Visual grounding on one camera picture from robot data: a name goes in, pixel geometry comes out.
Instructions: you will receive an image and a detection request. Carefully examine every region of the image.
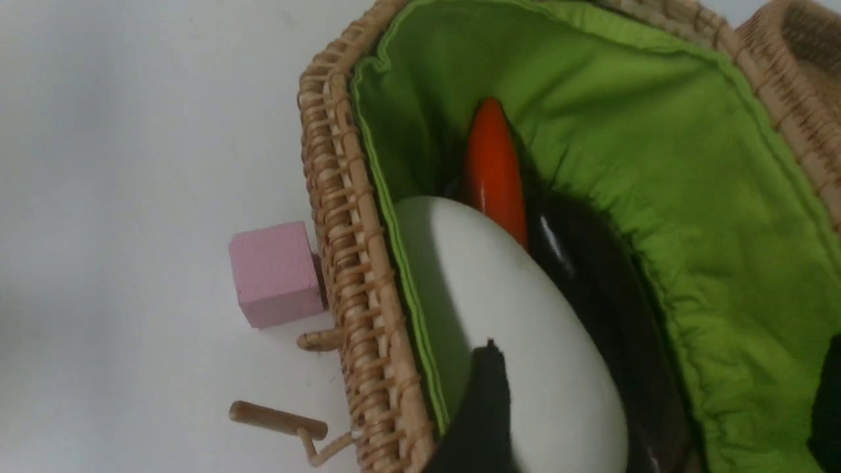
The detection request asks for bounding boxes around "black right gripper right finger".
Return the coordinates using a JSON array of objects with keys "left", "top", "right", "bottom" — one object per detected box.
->
[{"left": 807, "top": 335, "right": 840, "bottom": 472}]

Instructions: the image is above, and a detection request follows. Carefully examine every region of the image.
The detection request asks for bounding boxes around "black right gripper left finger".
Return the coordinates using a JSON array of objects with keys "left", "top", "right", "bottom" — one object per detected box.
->
[{"left": 426, "top": 339, "right": 516, "bottom": 472}]

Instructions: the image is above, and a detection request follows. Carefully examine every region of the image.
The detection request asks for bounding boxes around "white toy radish with leaves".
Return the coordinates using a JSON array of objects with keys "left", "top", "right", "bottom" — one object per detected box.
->
[{"left": 394, "top": 196, "right": 629, "bottom": 472}]

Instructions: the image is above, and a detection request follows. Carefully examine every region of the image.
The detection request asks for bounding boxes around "purple toy eggplant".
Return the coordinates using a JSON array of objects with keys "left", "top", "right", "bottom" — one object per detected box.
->
[{"left": 526, "top": 192, "right": 703, "bottom": 472}]

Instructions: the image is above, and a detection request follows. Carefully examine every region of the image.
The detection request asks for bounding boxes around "orange toy carrot with leaves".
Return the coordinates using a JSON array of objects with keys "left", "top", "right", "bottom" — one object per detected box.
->
[{"left": 465, "top": 98, "right": 528, "bottom": 249}]

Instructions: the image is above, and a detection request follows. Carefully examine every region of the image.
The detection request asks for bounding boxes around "pink foam cube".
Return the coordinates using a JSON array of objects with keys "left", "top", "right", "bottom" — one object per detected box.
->
[{"left": 228, "top": 221, "right": 326, "bottom": 330}]

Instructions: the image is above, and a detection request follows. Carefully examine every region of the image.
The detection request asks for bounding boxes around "woven wicker basket green lining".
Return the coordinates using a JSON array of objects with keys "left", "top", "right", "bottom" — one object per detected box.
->
[{"left": 297, "top": 0, "right": 841, "bottom": 473}]

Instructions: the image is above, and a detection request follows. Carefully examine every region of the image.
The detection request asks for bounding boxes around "woven wicker basket lid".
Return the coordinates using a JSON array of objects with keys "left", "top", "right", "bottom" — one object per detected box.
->
[{"left": 738, "top": 1, "right": 840, "bottom": 121}]

